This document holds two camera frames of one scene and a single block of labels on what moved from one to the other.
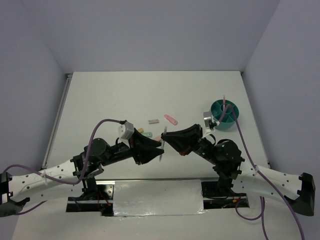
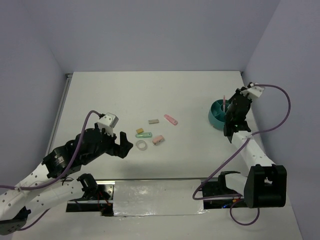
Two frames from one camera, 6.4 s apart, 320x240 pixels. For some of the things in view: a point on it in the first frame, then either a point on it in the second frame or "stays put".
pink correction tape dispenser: (170, 119) stays put
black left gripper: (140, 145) -> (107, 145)
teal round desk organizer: (228, 121) stays put
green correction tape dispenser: (148, 134) stays put
